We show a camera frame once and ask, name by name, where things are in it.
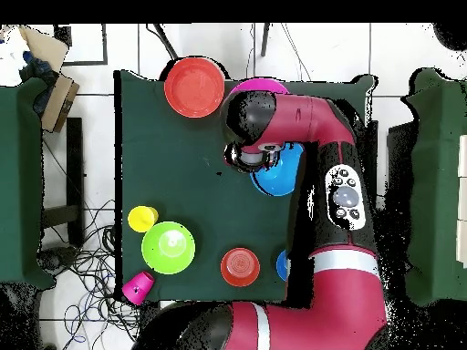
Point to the light blue bowl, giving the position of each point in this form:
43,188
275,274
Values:
281,178

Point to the green bowl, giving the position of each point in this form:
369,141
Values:
168,248

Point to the small dark blue bowl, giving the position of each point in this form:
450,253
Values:
281,266

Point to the large pink bowl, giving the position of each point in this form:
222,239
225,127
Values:
259,84

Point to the large shallow orange bowl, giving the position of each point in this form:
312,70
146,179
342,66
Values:
193,87

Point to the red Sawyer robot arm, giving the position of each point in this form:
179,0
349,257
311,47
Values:
328,291

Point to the dark green table cloth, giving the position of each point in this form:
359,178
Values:
175,164

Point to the small orange bowl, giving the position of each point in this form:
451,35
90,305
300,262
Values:
240,266

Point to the yellow cup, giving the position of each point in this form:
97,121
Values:
141,218

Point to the pink cup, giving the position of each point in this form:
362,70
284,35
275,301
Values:
138,286

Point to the black box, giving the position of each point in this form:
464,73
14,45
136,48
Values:
401,164

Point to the brown cardboard box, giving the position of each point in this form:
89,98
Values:
60,102

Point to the green cloth covered table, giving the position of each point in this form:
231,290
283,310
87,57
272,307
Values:
434,182
18,182

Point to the white boxes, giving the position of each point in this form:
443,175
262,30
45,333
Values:
463,200

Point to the beige board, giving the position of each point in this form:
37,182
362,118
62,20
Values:
45,45

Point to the black stool frame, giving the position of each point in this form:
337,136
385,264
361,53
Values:
74,164

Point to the black camera tripod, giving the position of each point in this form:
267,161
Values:
166,42

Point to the black pedestal leg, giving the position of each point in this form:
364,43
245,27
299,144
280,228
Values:
54,259

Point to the black floor frame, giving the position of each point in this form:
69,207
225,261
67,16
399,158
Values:
84,63

